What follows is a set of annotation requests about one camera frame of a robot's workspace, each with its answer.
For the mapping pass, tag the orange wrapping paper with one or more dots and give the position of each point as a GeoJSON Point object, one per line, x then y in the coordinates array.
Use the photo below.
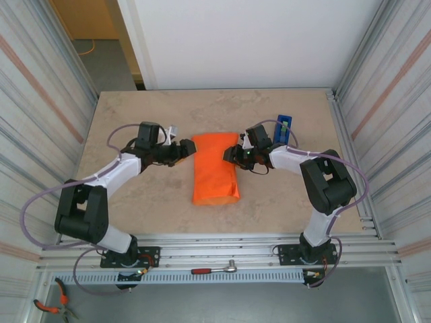
{"type": "Point", "coordinates": [212, 168]}

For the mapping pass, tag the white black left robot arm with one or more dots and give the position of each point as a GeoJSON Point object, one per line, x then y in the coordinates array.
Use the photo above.
{"type": "Point", "coordinates": [81, 215]}

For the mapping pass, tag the blue tape dispenser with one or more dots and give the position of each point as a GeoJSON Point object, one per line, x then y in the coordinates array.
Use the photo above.
{"type": "Point", "coordinates": [279, 138]}

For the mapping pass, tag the yellow power connector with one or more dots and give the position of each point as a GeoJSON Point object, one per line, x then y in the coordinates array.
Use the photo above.
{"type": "Point", "coordinates": [145, 270]}
{"type": "Point", "coordinates": [317, 275]}

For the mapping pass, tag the short aluminium table rail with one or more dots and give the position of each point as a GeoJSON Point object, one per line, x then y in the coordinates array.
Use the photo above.
{"type": "Point", "coordinates": [341, 134]}

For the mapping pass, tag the white door frame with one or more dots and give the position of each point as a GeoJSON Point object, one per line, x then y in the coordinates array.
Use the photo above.
{"type": "Point", "coordinates": [139, 50]}

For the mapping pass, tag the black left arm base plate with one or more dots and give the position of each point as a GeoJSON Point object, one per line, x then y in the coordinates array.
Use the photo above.
{"type": "Point", "coordinates": [153, 251]}

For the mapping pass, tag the long aluminium table rail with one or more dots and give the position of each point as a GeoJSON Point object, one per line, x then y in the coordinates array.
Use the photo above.
{"type": "Point", "coordinates": [219, 250]}

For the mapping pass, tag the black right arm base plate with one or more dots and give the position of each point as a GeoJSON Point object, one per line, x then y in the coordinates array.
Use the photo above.
{"type": "Point", "coordinates": [286, 255]}

